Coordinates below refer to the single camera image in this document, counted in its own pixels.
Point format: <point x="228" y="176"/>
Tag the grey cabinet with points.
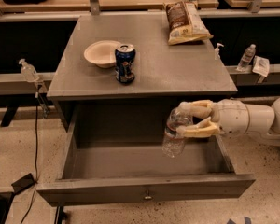
<point x="160" y="69"/>

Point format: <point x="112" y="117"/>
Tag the background water bottle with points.
<point x="246" y="58"/>

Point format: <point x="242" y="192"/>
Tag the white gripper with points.
<point x="232" y="117"/>

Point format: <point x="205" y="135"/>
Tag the blue soda can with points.
<point x="125" y="54"/>

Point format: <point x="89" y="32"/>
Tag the clear plastic water bottle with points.
<point x="173" y="143"/>

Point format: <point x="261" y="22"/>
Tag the open grey top drawer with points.
<point x="113" y="154"/>

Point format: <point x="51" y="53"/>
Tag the brown chip bag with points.
<point x="185" y="24"/>

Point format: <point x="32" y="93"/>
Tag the white crumpled packet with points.
<point x="261" y="66"/>

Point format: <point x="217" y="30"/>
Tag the black device on floor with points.
<point x="23" y="183"/>

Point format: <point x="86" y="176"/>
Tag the hand sanitizer pump bottle left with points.
<point x="28" y="71"/>

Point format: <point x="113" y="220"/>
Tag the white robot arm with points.
<point x="264" y="122"/>

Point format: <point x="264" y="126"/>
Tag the small pump bottle right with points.
<point x="217" y="50"/>

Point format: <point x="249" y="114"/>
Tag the white paper bowl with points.
<point x="102" y="53"/>

